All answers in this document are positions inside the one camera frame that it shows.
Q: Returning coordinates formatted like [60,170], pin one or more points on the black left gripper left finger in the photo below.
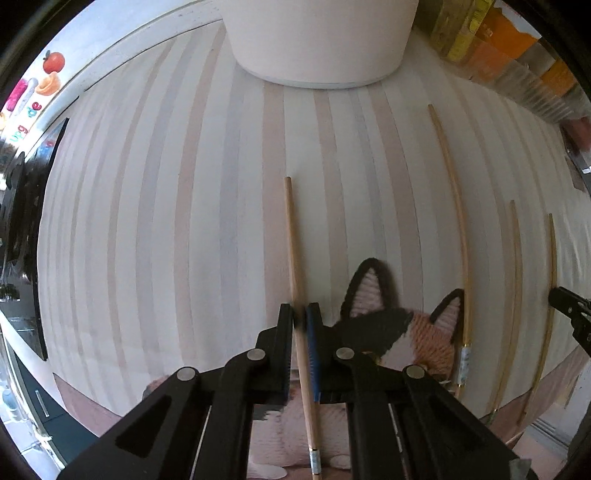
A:
[195,425]

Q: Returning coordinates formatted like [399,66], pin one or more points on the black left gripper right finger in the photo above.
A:
[402,424]

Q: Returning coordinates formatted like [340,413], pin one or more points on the black stove top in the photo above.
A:
[26,179]

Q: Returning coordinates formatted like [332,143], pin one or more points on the pink utensil holder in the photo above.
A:
[323,44]

